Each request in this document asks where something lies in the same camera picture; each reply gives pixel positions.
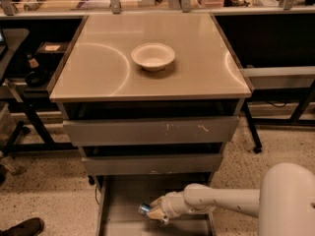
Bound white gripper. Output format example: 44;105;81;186
147;192;189;220

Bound silver blue redbull can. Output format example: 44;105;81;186
138;204;169;225

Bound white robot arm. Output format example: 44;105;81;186
146;163;315;236

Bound grey open bottom drawer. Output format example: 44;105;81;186
95;173;215;236

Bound grey middle drawer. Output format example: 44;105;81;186
82;153;222;175

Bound grey top drawer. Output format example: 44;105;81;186
63;116;239;147

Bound grey drawer cabinet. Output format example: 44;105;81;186
46;12;254;236

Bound black shoe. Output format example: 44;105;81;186
0;217;44;236

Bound white paper bowl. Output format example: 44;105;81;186
131;43;175;72

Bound black headphones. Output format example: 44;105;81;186
25;69;48;88

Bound black desk left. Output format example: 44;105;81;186
0;29;75;156

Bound black table frame right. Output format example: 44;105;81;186
241;66;315;153

